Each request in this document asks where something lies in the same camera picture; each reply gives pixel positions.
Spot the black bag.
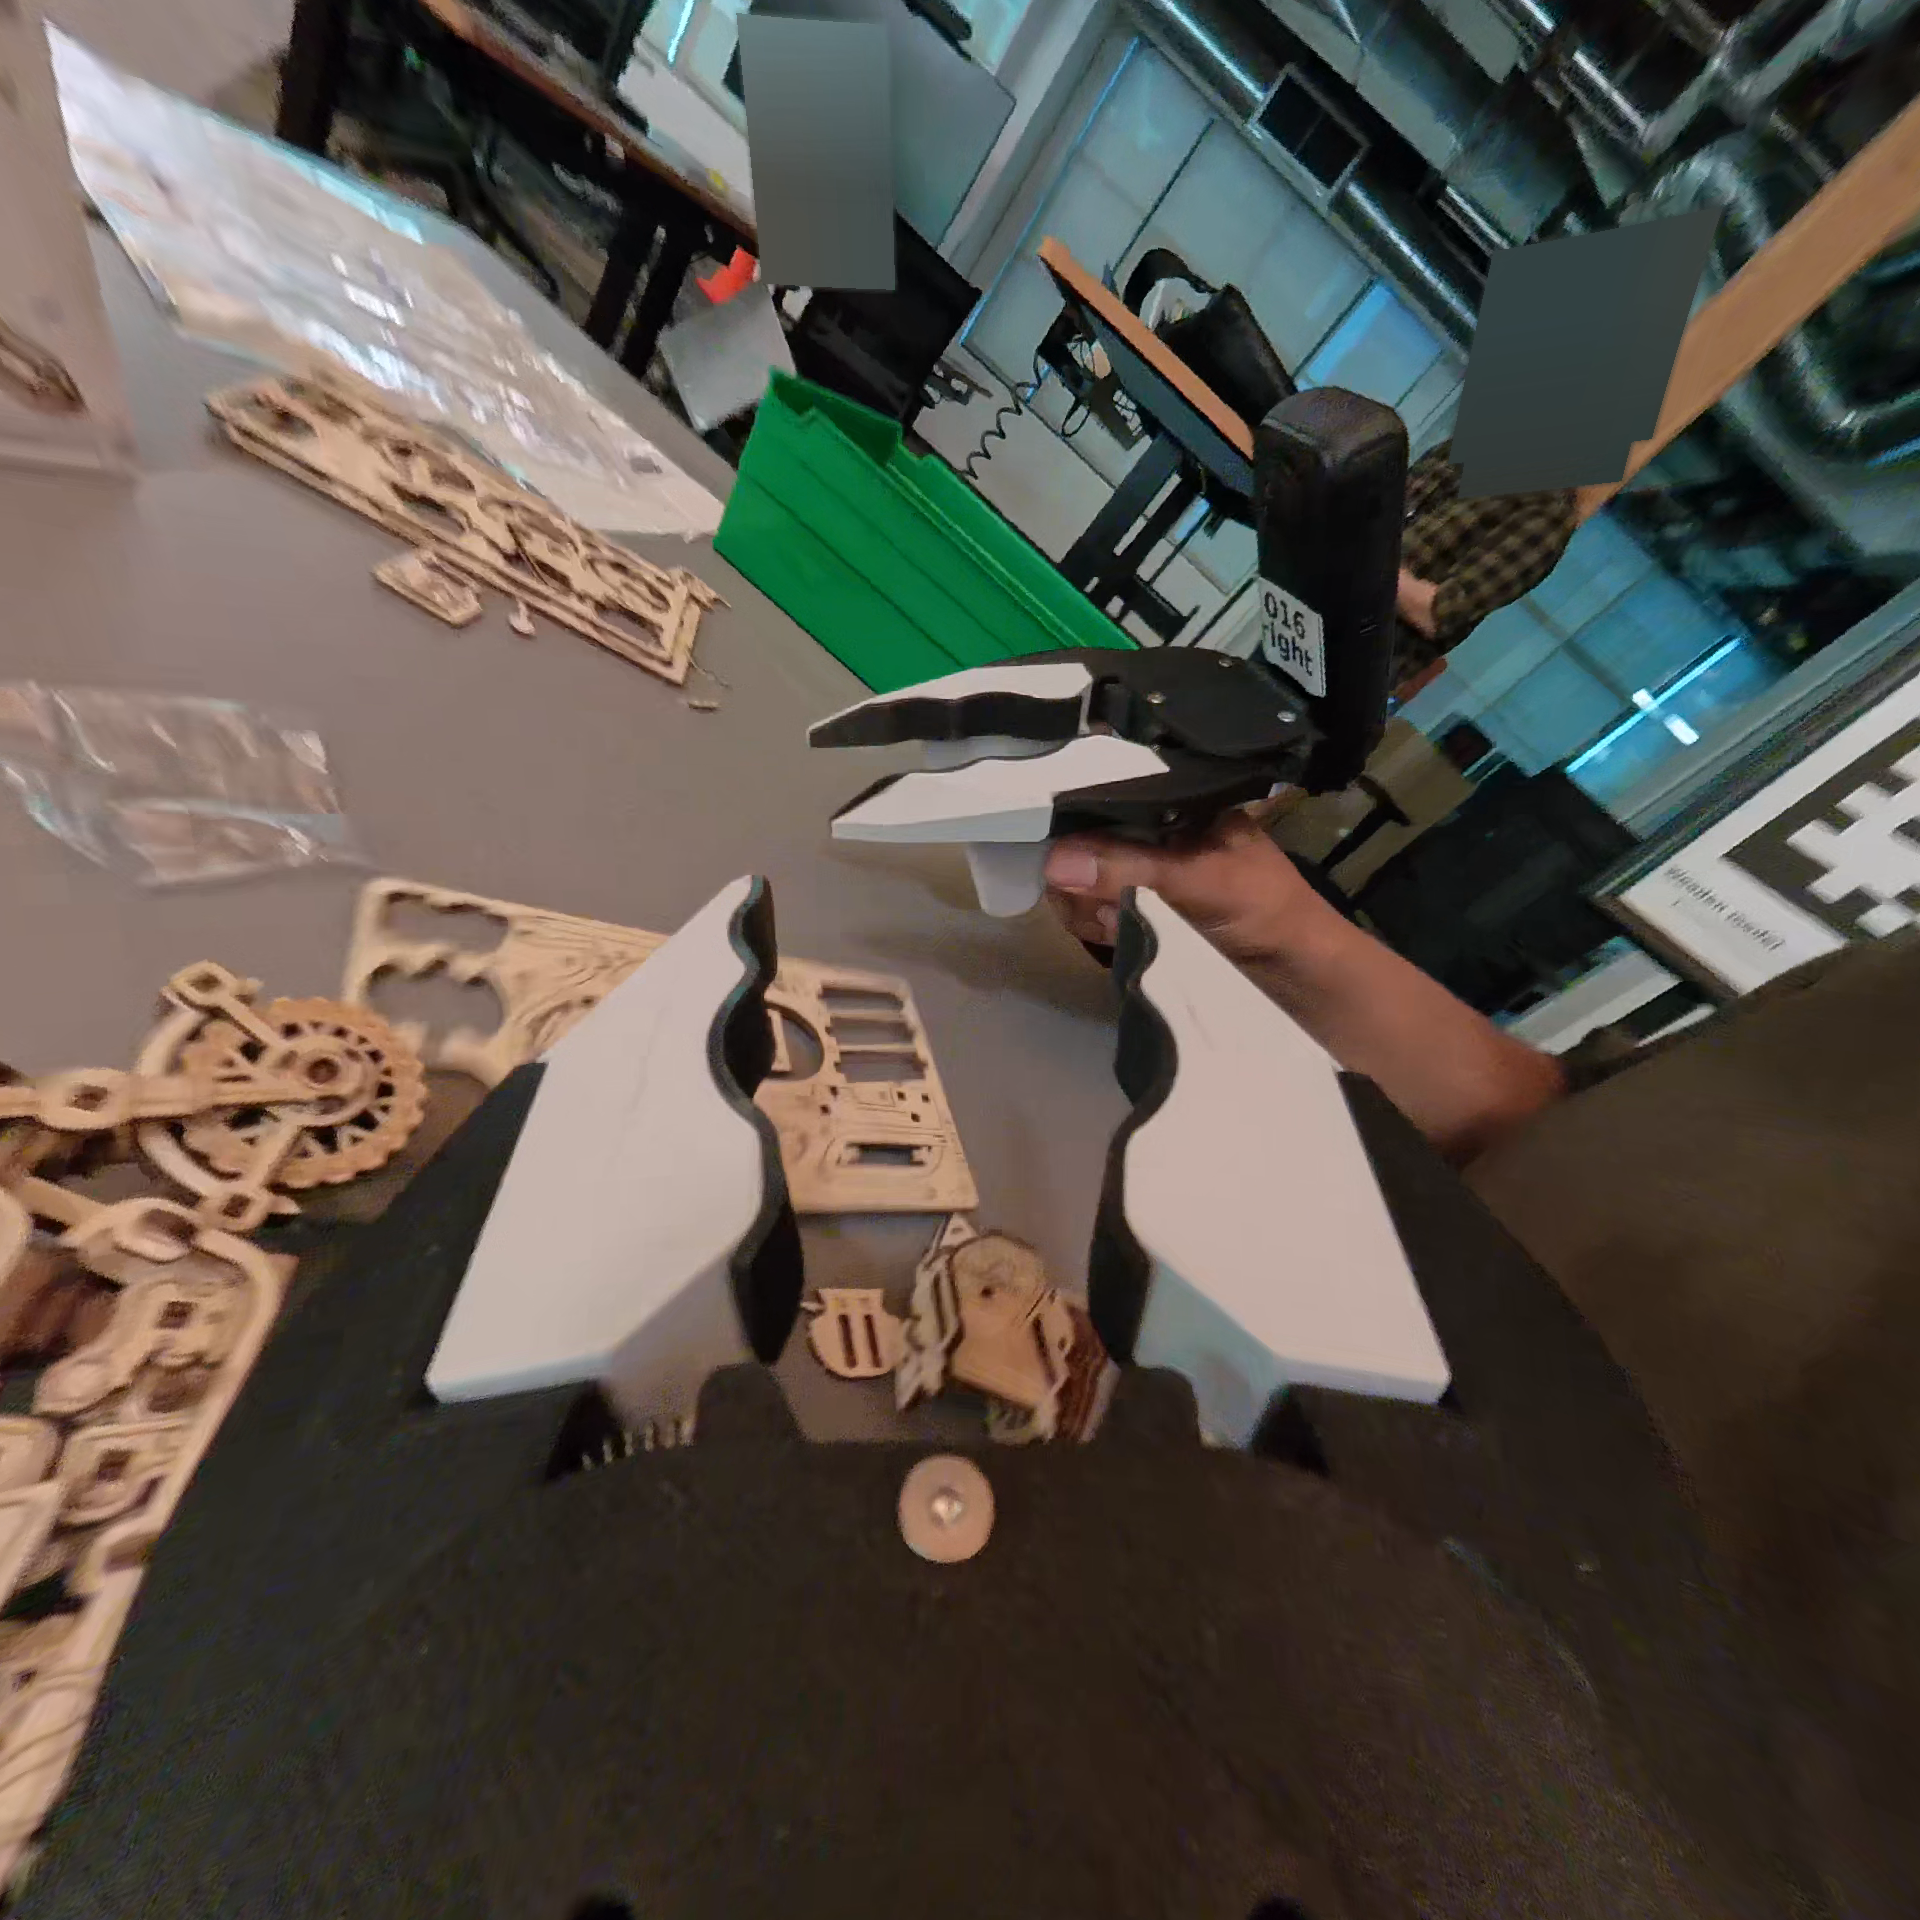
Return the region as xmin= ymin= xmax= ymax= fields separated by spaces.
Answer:
xmin=1125 ymin=245 xmax=1304 ymax=430

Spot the person's right hand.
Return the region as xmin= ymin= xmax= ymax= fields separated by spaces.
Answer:
xmin=1041 ymin=814 xmax=1360 ymax=984

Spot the white panel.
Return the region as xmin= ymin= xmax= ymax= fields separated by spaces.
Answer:
xmin=656 ymin=280 xmax=799 ymax=433

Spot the person's brown shirt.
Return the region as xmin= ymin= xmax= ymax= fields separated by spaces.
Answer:
xmin=1463 ymin=931 xmax=1920 ymax=1920

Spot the large clear plastic wrapper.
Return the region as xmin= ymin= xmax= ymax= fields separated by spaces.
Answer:
xmin=43 ymin=20 xmax=731 ymax=546

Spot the grey desk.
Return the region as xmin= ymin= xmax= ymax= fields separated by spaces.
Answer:
xmin=0 ymin=0 xmax=1121 ymax=1869

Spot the white instruction booklet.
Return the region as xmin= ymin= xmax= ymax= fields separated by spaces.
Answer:
xmin=0 ymin=0 xmax=142 ymax=481

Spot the green plastic bin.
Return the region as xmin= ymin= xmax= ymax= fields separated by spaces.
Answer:
xmin=710 ymin=365 xmax=1146 ymax=697

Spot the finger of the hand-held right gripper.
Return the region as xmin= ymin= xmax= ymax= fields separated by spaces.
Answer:
xmin=825 ymin=735 xmax=1176 ymax=920
xmin=802 ymin=656 xmax=1108 ymax=753

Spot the person's right forearm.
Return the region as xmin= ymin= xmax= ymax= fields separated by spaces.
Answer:
xmin=1290 ymin=902 xmax=1572 ymax=1170

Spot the large wall screen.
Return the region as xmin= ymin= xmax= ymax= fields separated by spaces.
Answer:
xmin=884 ymin=0 xmax=1023 ymax=258

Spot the black cabinet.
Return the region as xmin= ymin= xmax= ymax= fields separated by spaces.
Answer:
xmin=793 ymin=209 xmax=986 ymax=425

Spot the fiducial marker board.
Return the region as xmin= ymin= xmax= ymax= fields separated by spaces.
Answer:
xmin=1592 ymin=707 xmax=1920 ymax=1004

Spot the small curved wooden piece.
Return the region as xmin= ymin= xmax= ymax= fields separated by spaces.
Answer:
xmin=802 ymin=1284 xmax=911 ymax=1384

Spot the wooden top office desk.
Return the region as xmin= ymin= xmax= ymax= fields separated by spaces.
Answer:
xmin=276 ymin=0 xmax=771 ymax=380

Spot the small wooden puzzle piece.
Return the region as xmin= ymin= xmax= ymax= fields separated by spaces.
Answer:
xmin=374 ymin=546 xmax=486 ymax=635

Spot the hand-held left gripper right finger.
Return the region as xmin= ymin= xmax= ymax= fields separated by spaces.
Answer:
xmin=1088 ymin=885 xmax=1457 ymax=1454

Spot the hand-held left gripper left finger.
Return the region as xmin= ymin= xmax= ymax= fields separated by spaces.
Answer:
xmin=424 ymin=874 xmax=811 ymax=1432

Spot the wooden puzzle sheet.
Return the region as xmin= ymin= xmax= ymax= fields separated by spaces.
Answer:
xmin=204 ymin=365 xmax=726 ymax=669
xmin=344 ymin=874 xmax=983 ymax=1222
xmin=226 ymin=405 xmax=718 ymax=691
xmin=0 ymin=1167 xmax=302 ymax=1869

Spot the small wooden model assembly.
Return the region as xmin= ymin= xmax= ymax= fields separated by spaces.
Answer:
xmin=894 ymin=1211 xmax=1125 ymax=1447

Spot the tilted wooden top desk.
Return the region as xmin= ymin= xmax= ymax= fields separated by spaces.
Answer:
xmin=1036 ymin=234 xmax=1265 ymax=610

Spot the clear plastic bag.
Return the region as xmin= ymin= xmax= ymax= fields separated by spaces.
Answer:
xmin=0 ymin=678 xmax=363 ymax=893

